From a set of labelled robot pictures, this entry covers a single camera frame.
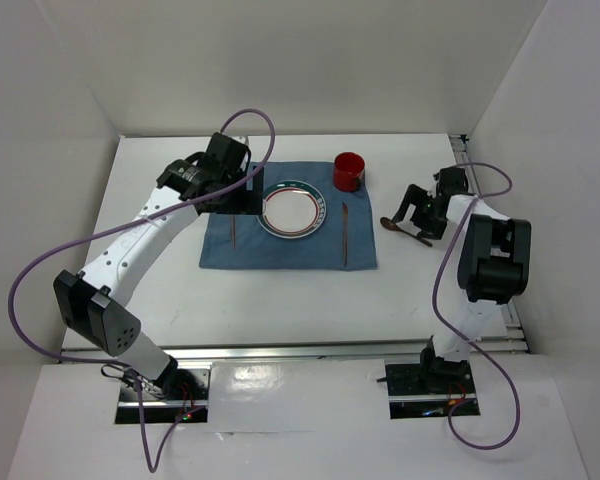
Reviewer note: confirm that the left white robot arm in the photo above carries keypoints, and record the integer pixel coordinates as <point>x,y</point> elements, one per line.
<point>93,302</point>

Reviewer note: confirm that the aluminium rail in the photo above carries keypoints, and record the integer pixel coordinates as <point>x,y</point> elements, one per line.
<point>350,350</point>
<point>497,321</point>

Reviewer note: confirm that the red mug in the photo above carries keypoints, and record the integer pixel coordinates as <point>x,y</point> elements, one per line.
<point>348,172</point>

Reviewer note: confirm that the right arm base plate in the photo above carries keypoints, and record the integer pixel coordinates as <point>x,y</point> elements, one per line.
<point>409,397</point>

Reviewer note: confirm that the aluminium right side rail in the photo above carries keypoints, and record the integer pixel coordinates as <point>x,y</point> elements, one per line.
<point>497,321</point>

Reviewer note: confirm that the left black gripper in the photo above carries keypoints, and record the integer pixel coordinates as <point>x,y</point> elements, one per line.
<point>248,202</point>

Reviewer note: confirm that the copper knife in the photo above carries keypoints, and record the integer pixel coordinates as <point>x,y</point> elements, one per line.
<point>345,214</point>

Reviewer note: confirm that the white plate green red rim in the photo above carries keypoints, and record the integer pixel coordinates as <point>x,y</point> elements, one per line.
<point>292,210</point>

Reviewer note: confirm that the blue cloth placemat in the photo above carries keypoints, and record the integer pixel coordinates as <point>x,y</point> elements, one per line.
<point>258,250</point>

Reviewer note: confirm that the aluminium front rail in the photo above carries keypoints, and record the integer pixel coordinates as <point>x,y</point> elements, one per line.
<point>350,350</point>

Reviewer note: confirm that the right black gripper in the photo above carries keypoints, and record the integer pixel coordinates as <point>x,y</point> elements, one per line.
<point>417,196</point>

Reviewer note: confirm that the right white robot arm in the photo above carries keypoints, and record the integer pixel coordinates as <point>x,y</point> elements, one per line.
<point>493,267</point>

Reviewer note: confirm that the copper fork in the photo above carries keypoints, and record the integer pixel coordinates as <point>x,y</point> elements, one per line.
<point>233,231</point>

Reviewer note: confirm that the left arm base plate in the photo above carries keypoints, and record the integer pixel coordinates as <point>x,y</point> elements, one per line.
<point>188,401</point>

